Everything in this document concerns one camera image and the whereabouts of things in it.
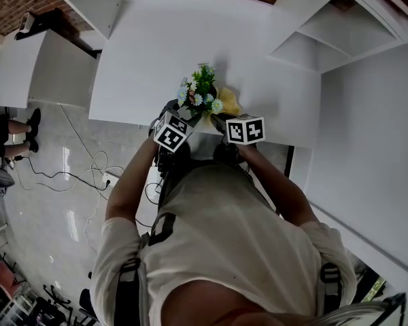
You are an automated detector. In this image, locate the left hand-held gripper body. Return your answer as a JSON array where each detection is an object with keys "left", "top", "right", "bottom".
[{"left": 148, "top": 98, "right": 202, "bottom": 153}]

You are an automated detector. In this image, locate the grey black shoulder strap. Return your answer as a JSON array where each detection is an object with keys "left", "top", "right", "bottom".
[
  {"left": 117, "top": 258, "right": 149, "bottom": 326},
  {"left": 318, "top": 262, "right": 343, "bottom": 319}
]

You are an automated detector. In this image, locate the white shelf hutch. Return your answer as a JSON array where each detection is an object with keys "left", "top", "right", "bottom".
[{"left": 40, "top": 0, "right": 408, "bottom": 73}]

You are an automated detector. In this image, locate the black and white device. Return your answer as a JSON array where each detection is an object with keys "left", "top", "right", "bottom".
[{"left": 15, "top": 7, "right": 64, "bottom": 40}]

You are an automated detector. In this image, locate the person's beige shirt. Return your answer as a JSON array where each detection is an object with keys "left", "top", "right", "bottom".
[{"left": 90, "top": 163, "right": 358, "bottom": 326}]

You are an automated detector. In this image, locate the artificial flower bouquet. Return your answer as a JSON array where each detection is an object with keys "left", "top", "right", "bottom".
[{"left": 176, "top": 62, "right": 224, "bottom": 122}]

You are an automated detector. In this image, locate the grey headset frame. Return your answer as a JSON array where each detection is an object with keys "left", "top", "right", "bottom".
[{"left": 312, "top": 292, "right": 407, "bottom": 326}]

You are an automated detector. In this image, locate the person's right forearm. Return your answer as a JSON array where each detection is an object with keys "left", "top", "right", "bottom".
[{"left": 237, "top": 144, "right": 319, "bottom": 229}]

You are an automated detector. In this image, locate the white power strip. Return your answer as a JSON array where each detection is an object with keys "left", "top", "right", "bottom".
[{"left": 101, "top": 171, "right": 120, "bottom": 188}]

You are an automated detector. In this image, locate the dark framed window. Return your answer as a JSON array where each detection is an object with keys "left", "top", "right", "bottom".
[{"left": 356, "top": 266, "right": 392, "bottom": 302}]

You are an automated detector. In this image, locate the white side cabinet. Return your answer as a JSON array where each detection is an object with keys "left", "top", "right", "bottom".
[{"left": 0, "top": 29, "right": 99, "bottom": 110}]

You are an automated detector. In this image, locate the black chest strap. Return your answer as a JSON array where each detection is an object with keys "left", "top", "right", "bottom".
[{"left": 149, "top": 212, "right": 176, "bottom": 247}]

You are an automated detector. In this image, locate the person's left forearm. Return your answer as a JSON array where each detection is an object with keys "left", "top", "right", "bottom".
[{"left": 105, "top": 139, "right": 159, "bottom": 222}]

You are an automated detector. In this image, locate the black floor cable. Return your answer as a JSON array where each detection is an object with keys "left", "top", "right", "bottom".
[{"left": 13, "top": 154, "right": 109, "bottom": 192}]

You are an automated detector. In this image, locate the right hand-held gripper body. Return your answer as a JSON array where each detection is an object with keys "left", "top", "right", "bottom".
[{"left": 210, "top": 113, "right": 265, "bottom": 164}]

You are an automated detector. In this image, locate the tall white wardrobe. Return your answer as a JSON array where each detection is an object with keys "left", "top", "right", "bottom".
[{"left": 304, "top": 39, "right": 408, "bottom": 285}]

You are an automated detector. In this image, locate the white floor cable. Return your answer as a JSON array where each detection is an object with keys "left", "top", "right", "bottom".
[{"left": 59, "top": 105, "right": 123, "bottom": 251}]

